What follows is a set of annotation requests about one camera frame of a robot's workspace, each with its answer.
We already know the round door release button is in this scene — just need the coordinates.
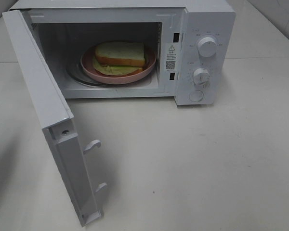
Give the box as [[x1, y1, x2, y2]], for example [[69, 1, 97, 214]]
[[189, 90, 204, 102]]

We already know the sandwich with lettuce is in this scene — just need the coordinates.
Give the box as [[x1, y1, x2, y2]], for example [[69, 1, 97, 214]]
[[92, 41, 146, 76]]

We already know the pink round plate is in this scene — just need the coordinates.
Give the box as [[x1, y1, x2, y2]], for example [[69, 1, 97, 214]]
[[80, 47, 157, 85]]

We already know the white microwave door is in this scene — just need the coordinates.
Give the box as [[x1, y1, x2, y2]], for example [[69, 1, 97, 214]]
[[2, 10, 107, 226]]

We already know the white lower timer knob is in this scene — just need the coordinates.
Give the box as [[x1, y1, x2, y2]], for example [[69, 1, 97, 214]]
[[193, 68, 210, 85]]

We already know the white microwave oven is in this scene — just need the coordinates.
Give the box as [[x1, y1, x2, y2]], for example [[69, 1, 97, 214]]
[[8, 0, 236, 105]]

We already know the white upper microwave knob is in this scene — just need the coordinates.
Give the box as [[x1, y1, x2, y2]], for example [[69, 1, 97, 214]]
[[197, 36, 217, 58]]

